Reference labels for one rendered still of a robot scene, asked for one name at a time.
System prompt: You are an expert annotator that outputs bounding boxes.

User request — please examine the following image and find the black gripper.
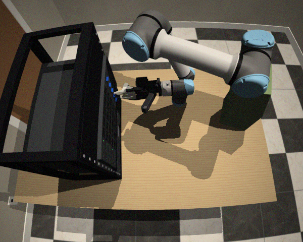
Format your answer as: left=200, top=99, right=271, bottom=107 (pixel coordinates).
left=114, top=77, right=162, bottom=100

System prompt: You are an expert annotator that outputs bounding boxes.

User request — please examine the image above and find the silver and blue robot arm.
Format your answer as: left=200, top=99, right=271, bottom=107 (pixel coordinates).
left=122, top=10, right=275, bottom=107

